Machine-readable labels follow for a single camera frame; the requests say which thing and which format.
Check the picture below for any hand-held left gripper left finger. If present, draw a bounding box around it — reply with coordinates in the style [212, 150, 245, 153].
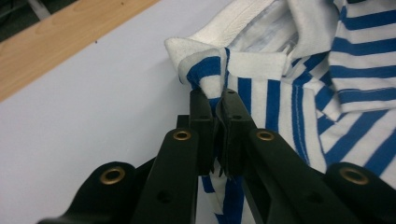
[130, 88, 216, 224]

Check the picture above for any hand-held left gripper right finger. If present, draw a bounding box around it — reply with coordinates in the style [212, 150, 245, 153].
[218, 88, 362, 224]

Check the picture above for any blue white striped shirt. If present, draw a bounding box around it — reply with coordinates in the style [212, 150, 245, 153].
[163, 0, 396, 224]

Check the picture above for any white table mat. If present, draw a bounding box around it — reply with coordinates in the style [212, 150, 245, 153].
[0, 0, 233, 224]

